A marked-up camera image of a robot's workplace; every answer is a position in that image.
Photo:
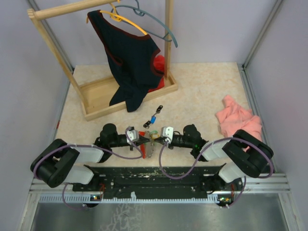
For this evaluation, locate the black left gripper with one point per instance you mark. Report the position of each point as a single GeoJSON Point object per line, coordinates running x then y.
{"type": "Point", "coordinates": [143, 139]}

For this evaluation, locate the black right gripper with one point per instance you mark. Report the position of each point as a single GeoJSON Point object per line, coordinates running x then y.
{"type": "Point", "coordinates": [160, 139]}

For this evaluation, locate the red-handled metal key organizer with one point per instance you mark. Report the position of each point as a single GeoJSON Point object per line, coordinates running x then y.
{"type": "Point", "coordinates": [147, 148]}

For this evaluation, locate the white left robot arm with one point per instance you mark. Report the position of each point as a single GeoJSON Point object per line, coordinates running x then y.
{"type": "Point", "coordinates": [55, 164]}

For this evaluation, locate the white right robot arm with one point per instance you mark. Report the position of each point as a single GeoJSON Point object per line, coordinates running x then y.
{"type": "Point", "coordinates": [249, 156]}

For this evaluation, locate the key with blue tag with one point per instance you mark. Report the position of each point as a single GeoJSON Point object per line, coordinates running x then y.
{"type": "Point", "coordinates": [153, 118]}

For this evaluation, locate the wooden clothes rack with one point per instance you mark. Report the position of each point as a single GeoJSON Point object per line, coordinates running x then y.
{"type": "Point", "coordinates": [85, 62]}

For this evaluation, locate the pink cloth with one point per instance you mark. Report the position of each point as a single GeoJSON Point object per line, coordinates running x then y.
{"type": "Point", "coordinates": [234, 117]}

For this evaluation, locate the red cloth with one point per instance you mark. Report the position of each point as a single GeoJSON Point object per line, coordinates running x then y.
{"type": "Point", "coordinates": [159, 65]}

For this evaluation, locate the dark navy vest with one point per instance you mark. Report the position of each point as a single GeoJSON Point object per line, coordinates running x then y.
{"type": "Point", "coordinates": [131, 61]}

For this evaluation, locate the grey-blue plastic hanger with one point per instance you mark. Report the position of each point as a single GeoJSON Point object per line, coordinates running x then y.
{"type": "Point", "coordinates": [145, 20]}

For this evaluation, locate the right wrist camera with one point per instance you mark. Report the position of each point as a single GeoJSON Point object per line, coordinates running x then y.
{"type": "Point", "coordinates": [167, 134]}

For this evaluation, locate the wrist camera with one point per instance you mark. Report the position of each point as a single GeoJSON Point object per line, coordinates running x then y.
{"type": "Point", "coordinates": [167, 134]}
{"type": "Point", "coordinates": [132, 135]}

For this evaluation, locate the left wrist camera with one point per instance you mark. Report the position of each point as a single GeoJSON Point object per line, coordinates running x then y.
{"type": "Point", "coordinates": [132, 135]}

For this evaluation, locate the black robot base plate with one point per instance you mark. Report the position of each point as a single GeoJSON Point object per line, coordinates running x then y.
{"type": "Point", "coordinates": [151, 183]}

